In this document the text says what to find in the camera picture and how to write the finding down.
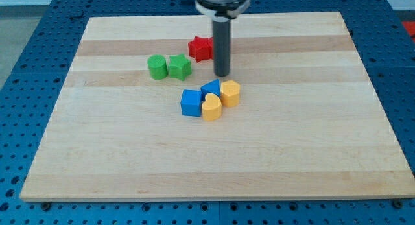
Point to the green cylinder block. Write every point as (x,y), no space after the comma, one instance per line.
(157,67)

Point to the blue cube block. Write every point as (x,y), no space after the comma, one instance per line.
(191,103)

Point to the red block behind rod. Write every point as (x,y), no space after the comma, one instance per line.
(210,45)

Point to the red star block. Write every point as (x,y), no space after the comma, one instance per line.
(198,49)

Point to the wooden board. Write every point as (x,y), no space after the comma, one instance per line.
(309,125)

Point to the red object at edge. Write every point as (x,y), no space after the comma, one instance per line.
(410,28)

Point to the blue triangle block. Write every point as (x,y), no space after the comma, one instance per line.
(211,87)

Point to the yellow pentagon block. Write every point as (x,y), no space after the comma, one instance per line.
(230,93)

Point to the green star block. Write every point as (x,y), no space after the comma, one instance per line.
(179,67)

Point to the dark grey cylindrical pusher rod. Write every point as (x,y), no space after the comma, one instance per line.
(221,47)

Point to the yellow heart block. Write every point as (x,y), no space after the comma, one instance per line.
(211,107)

